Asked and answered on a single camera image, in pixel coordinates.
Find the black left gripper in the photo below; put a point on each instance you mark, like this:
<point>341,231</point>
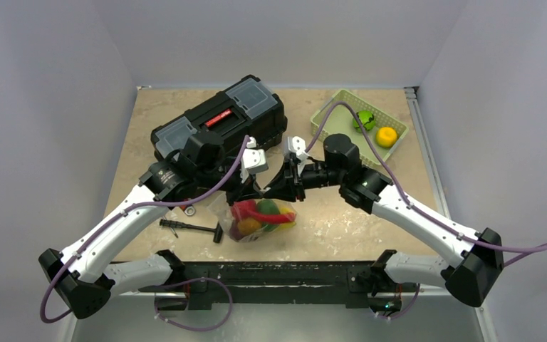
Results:
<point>243,191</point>

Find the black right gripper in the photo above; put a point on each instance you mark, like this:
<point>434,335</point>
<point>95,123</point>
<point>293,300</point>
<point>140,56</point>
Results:
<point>293,178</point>

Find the red toy apple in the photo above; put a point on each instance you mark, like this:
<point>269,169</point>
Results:
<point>243,209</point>

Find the yellow toy banana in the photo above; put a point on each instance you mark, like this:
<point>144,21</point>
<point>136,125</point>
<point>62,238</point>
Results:
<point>290,214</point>

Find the green toy pepper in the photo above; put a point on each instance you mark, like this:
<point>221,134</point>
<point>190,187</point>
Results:
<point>269,207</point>

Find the red toy chili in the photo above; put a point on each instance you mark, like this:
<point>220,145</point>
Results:
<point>273,219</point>

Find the clear zip top bag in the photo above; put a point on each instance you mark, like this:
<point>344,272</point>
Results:
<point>221,210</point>

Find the orange toy fruit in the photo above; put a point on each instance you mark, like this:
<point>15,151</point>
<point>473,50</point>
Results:
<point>248,226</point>

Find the dark red toy fruit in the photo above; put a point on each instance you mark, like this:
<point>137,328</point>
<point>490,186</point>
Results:
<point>234,232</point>

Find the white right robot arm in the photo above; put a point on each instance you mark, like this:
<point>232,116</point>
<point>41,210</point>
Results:
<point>468,262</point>

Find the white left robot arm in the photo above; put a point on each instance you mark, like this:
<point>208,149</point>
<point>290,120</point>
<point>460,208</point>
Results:
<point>82,277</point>

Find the black rubber mallet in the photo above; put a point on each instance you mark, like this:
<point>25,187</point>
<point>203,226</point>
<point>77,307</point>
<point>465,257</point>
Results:
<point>217,231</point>

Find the red adjustable wrench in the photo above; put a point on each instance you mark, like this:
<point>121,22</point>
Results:
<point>188,210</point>

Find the black plastic toolbox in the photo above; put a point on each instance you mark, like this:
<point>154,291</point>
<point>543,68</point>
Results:
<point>247,107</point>

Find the yellow black screwdriver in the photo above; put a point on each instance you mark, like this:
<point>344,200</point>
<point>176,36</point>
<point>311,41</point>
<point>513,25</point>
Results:
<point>174,232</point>

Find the green toy ball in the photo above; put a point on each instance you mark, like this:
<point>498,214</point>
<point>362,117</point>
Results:
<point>364,118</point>

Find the yellow toy lemon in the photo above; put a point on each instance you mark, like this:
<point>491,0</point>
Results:
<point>386,137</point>

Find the green plastic basket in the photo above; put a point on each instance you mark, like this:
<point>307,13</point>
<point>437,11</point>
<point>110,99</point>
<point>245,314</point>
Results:
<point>341,121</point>

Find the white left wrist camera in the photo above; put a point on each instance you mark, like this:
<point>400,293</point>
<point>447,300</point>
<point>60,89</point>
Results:
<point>253,160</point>

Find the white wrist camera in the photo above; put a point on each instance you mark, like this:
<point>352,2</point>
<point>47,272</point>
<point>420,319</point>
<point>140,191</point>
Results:
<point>253,160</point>
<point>297,146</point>

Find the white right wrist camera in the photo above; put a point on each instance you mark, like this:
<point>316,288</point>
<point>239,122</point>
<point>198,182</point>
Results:
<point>297,146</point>

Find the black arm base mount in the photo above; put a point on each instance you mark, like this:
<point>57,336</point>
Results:
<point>352,284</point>

